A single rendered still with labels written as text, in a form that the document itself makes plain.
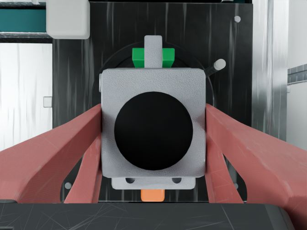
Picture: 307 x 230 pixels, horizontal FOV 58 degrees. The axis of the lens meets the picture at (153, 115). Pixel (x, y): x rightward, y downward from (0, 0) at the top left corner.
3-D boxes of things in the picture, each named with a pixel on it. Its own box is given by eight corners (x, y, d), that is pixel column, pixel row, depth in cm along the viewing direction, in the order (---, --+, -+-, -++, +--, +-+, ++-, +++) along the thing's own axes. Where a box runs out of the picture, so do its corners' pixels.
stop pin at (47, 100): (63, 107, 37) (52, 107, 33) (54, 107, 37) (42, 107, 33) (63, 97, 37) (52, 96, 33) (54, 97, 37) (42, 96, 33)
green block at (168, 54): (170, 68, 31) (174, 60, 26) (160, 68, 31) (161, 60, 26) (170, 57, 31) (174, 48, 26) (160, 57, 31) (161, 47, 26)
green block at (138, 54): (145, 68, 31) (145, 60, 26) (134, 68, 31) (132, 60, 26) (145, 57, 31) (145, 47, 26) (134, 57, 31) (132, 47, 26)
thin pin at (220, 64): (205, 79, 31) (225, 68, 23) (198, 79, 31) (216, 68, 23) (205, 72, 31) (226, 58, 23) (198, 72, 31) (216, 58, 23)
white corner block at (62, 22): (93, 43, 35) (86, 34, 31) (56, 43, 35) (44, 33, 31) (93, 5, 35) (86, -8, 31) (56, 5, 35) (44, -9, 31)
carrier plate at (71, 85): (245, 197, 35) (251, 203, 33) (57, 196, 35) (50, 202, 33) (248, 8, 35) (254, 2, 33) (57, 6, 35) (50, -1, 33)
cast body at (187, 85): (188, 178, 17) (213, 216, 10) (118, 178, 17) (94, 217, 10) (187, 44, 17) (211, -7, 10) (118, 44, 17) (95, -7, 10)
